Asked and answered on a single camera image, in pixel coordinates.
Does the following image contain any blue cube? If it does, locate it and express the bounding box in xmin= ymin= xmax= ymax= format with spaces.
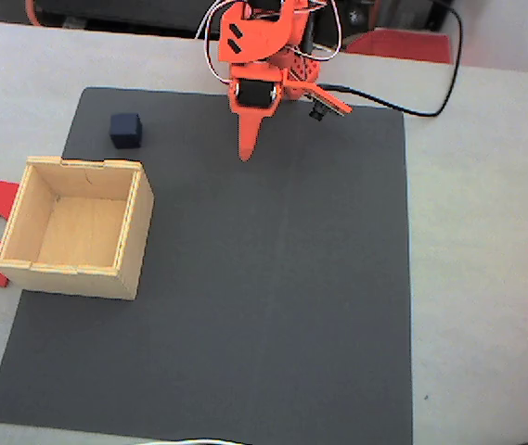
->
xmin=109 ymin=112 xmax=145 ymax=150

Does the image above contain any wooden box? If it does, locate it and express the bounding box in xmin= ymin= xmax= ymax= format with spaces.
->
xmin=0 ymin=156 xmax=156 ymax=301

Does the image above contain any black background equipment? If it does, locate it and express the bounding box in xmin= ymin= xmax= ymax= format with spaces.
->
xmin=35 ymin=0 xmax=222 ymax=41

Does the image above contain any dark grey mat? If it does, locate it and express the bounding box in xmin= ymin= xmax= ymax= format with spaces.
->
xmin=0 ymin=86 xmax=415 ymax=445

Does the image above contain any red flat panel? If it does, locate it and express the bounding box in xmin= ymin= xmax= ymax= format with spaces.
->
xmin=343 ymin=27 xmax=455 ymax=66

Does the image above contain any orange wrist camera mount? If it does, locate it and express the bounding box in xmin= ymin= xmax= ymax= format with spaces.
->
xmin=284 ymin=78 xmax=354 ymax=123

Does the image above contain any black camera cable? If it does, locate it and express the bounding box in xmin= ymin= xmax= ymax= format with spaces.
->
xmin=317 ymin=0 xmax=465 ymax=119

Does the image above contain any orange cable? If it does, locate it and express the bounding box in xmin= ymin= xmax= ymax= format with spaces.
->
xmin=23 ymin=0 xmax=43 ymax=27

